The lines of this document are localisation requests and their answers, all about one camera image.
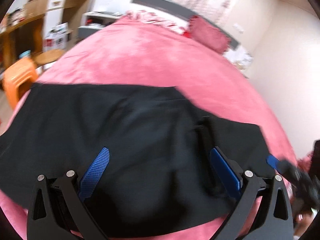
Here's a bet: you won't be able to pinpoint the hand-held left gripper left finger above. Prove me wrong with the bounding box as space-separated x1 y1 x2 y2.
27 147 110 240

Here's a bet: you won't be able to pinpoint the grey and white headboard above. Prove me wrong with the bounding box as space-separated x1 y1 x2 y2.
132 0 239 51

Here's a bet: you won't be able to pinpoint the white printed appliance box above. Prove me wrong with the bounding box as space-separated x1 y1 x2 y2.
42 22 69 53

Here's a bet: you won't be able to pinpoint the wooden desk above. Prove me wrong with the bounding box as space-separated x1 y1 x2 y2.
0 14 46 75

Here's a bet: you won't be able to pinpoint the white and grey nightstand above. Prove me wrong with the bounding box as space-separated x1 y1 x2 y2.
77 0 133 39

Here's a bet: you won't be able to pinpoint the pink floral clothes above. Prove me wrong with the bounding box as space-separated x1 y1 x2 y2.
124 10 188 34

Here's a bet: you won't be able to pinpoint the white and wood drawer cabinet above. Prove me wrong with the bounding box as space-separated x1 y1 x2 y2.
45 0 91 40

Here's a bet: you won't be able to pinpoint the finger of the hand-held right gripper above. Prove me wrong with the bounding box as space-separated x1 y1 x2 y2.
265 154 300 182

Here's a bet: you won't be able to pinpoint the white nightstand with lamp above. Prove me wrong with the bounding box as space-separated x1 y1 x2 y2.
224 47 254 78

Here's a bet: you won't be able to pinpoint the red ruffled pillow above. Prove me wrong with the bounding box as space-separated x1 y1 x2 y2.
189 15 232 54

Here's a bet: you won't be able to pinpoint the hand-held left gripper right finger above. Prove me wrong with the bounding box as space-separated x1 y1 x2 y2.
210 147 294 240

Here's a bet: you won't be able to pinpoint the black embroidered pants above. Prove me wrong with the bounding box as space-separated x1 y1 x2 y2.
0 82 275 237

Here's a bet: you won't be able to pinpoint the pink fleece bed blanket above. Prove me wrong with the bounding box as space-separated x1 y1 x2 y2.
0 17 302 240

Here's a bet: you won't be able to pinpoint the round wooden stool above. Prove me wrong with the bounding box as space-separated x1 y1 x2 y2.
34 49 65 70

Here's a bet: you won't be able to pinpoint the orange plastic stool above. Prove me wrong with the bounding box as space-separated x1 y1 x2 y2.
1 57 39 109

